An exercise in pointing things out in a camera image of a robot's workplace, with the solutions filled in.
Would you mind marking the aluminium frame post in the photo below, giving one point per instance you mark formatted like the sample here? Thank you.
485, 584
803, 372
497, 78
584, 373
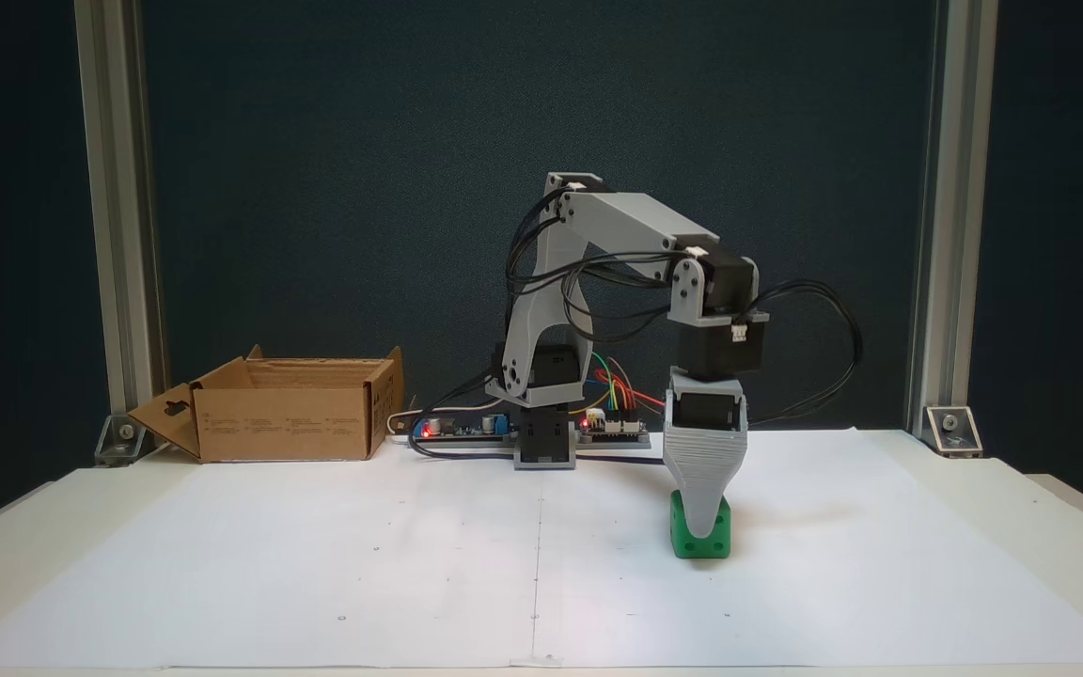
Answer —
118, 207
953, 207

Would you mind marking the white paper sheet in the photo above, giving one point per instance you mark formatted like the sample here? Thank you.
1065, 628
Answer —
410, 583

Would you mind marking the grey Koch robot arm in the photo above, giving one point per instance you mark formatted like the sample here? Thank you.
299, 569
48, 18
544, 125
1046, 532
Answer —
617, 221

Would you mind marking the brown cardboard box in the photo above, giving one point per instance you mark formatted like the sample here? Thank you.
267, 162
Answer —
288, 423

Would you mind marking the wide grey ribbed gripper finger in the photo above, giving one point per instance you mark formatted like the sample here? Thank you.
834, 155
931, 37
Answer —
706, 470

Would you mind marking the circuit board with jumper headers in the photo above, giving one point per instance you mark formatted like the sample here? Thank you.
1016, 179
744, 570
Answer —
617, 431

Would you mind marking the metal corner bracket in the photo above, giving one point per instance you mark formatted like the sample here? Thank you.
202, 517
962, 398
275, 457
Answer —
123, 440
953, 431

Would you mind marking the circuit board with blue terminal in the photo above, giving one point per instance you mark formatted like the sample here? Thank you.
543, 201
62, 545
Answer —
452, 431

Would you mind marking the green dice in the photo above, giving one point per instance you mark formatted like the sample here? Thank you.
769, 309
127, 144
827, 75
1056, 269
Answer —
681, 536

